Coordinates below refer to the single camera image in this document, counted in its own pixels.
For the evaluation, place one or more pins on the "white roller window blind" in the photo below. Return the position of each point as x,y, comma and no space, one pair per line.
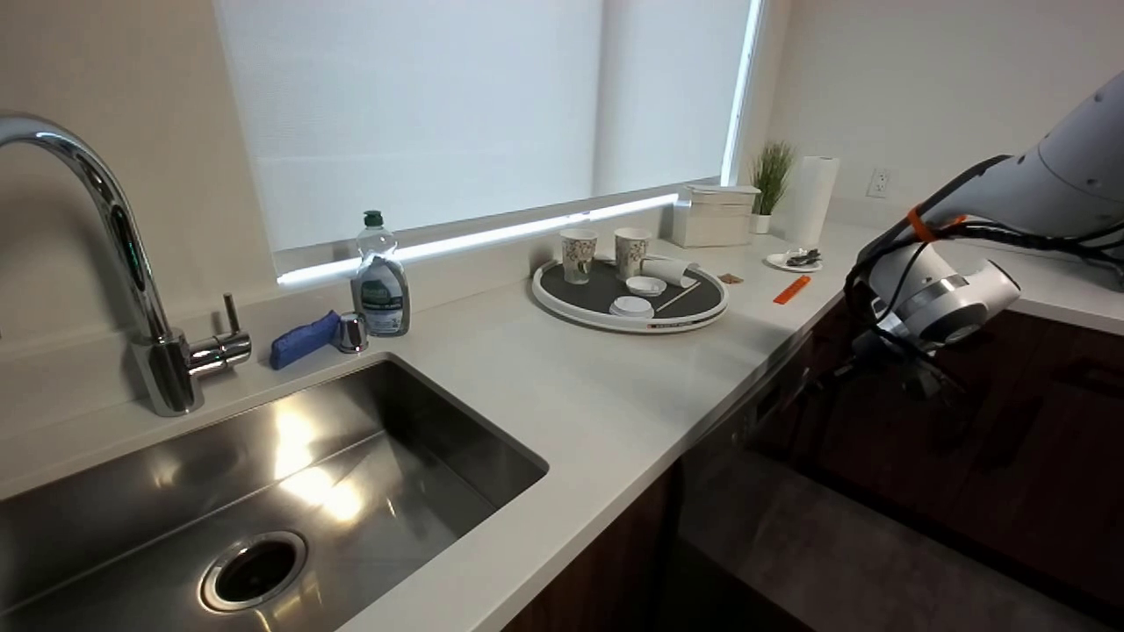
446,110

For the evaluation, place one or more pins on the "white storage box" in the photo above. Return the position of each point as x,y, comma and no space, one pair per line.
713,216

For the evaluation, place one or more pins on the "small white bowl front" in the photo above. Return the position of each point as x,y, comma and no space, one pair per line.
629,308

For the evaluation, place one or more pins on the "stainless steel sink basin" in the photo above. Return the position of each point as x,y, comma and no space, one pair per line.
286,517

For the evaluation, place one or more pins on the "stainless steel dishwasher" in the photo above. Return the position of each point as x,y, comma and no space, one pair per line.
720,497

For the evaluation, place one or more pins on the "small white dish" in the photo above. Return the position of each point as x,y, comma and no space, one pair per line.
796,262

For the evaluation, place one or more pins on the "blue dish brush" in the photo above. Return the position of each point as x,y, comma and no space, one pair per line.
329,332

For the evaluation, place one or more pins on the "patterned cup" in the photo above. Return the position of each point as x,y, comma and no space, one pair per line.
629,250
576,255

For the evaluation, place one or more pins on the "small white bowl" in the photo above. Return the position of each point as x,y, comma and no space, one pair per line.
645,286
629,308

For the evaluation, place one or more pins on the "orange flat tool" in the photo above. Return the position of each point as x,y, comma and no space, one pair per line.
792,289

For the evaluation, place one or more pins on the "chrome kitchen faucet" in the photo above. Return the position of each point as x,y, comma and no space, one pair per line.
170,366

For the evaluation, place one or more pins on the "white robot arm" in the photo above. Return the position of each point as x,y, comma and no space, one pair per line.
934,277

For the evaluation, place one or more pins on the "small white bowl back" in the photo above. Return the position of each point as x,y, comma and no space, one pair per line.
645,286

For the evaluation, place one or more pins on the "white rolled cloth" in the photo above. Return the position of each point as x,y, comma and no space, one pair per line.
669,269

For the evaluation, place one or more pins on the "small green potted plant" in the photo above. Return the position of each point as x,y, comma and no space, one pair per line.
770,171

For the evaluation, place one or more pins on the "right patterned cup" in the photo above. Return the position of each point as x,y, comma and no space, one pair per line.
629,250

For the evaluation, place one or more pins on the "dark wood cabinet front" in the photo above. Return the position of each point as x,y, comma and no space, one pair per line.
1037,483

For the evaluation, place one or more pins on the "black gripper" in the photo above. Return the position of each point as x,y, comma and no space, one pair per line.
900,395

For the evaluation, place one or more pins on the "dish soap bottle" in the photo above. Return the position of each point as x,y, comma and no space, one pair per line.
377,286

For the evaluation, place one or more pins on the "white paper towel roll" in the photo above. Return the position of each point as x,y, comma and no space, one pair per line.
808,199

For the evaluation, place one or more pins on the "left patterned cup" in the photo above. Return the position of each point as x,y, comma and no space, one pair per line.
576,255

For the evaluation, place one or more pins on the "round dark serving tray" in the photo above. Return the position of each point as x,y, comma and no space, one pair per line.
591,304

